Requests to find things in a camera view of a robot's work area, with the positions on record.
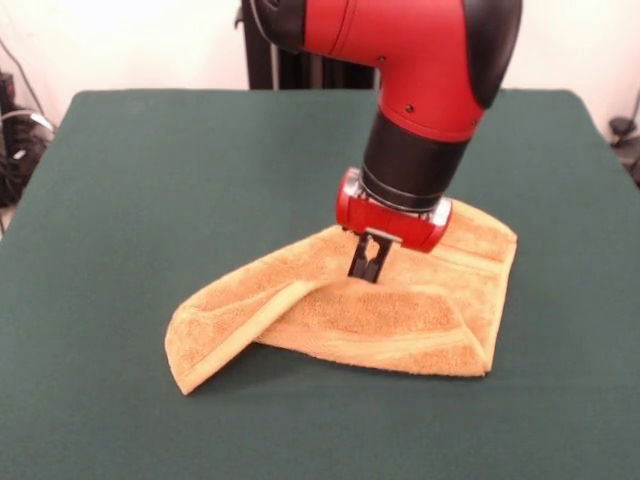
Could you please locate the tan terry towel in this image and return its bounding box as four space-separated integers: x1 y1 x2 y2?
164 199 519 399

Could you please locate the black clamp mount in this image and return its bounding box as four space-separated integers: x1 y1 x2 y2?
609 117 640 189

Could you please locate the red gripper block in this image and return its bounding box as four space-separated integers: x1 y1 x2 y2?
334 167 455 284

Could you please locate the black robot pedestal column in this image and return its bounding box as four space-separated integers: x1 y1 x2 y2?
241 0 379 92

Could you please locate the dark green table cloth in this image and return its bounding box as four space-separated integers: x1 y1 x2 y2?
0 88 640 480

